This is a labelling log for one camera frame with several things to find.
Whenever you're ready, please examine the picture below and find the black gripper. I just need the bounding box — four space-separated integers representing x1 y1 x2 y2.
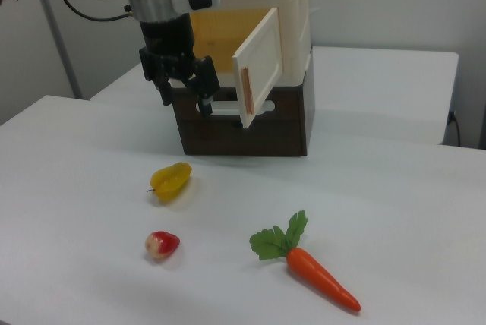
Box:
137 13 222 118

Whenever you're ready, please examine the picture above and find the cream cabinet door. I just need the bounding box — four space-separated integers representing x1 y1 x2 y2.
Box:
232 6 286 130

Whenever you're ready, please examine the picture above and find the dark brown box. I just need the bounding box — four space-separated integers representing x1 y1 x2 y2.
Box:
172 70 317 158

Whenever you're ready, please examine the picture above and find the yellow toy starfruit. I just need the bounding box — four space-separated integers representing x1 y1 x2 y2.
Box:
147 162 194 204

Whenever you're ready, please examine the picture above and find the white plastic tray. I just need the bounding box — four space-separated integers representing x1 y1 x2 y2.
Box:
181 0 314 90

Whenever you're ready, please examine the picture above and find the red toy strawberry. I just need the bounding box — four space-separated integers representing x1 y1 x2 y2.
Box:
144 230 181 262

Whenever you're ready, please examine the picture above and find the orange toy carrot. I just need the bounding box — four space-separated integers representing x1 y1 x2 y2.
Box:
248 209 362 314

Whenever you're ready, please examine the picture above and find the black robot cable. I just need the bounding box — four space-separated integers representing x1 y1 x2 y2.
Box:
56 0 134 23

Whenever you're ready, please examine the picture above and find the black power cable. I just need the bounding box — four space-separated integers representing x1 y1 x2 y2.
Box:
447 109 462 148

